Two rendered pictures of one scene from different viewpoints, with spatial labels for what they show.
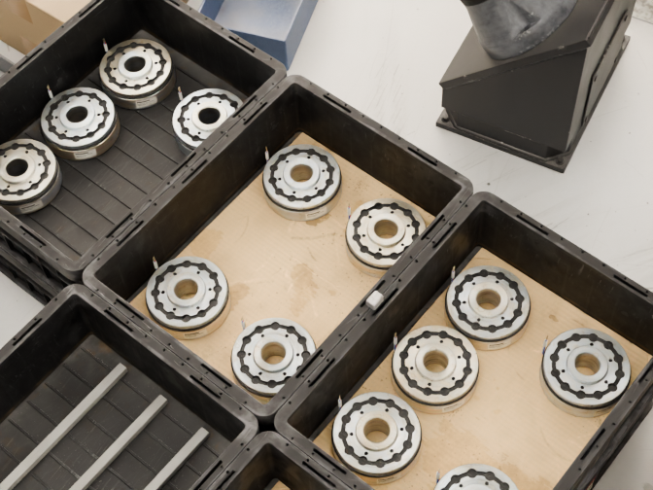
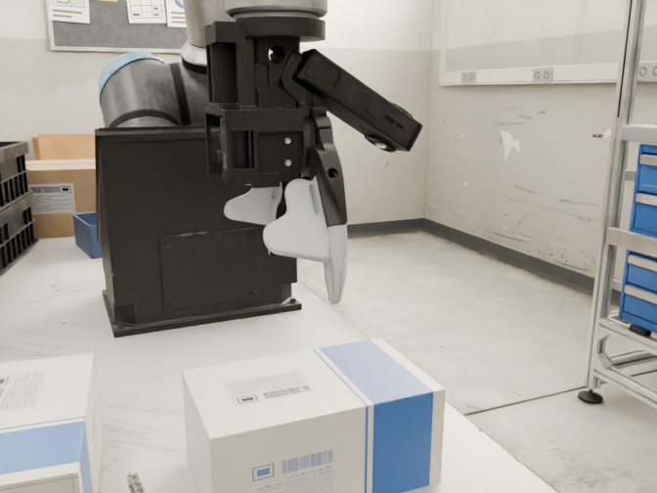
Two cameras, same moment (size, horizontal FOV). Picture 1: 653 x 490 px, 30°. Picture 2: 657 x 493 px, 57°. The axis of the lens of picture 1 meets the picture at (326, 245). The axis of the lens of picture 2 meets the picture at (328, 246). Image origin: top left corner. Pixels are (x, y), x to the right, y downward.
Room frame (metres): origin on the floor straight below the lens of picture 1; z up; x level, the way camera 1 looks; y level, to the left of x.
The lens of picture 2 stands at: (0.52, -1.05, 1.03)
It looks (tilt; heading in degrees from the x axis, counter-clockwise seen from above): 14 degrees down; 35
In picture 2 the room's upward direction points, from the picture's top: straight up
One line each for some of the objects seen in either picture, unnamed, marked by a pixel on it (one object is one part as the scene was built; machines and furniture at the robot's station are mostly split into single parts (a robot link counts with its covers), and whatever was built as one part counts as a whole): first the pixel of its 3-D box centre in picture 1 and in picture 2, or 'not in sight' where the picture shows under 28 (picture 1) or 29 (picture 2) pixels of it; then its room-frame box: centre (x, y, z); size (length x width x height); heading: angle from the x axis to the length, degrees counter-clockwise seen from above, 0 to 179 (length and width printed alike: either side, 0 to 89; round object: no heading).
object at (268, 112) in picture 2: not in sight; (270, 106); (0.88, -0.74, 1.02); 0.09 x 0.08 x 0.12; 147
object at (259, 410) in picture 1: (281, 235); not in sight; (0.79, 0.05, 0.92); 0.40 x 0.30 x 0.02; 137
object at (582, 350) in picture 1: (587, 365); not in sight; (0.61, -0.29, 0.86); 0.05 x 0.05 x 0.01
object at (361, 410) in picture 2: not in sight; (310, 425); (0.91, -0.76, 0.75); 0.20 x 0.12 x 0.09; 148
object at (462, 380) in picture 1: (435, 364); not in sight; (0.63, -0.12, 0.86); 0.10 x 0.10 x 0.01
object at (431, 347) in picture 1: (435, 362); not in sight; (0.63, -0.12, 0.86); 0.05 x 0.05 x 0.01
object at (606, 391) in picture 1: (586, 367); not in sight; (0.61, -0.29, 0.86); 0.10 x 0.10 x 0.01
